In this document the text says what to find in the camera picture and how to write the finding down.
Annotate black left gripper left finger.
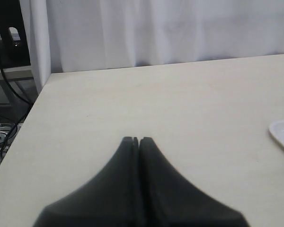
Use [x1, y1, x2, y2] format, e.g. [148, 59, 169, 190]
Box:
[34, 137, 139, 227]

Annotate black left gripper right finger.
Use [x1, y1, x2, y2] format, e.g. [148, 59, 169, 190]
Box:
[139, 137, 249, 227]

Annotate white backdrop curtain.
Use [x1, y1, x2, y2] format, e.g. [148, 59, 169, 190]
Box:
[20, 0, 284, 91]

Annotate black floor cable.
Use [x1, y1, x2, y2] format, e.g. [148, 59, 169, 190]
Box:
[0, 28, 33, 164]

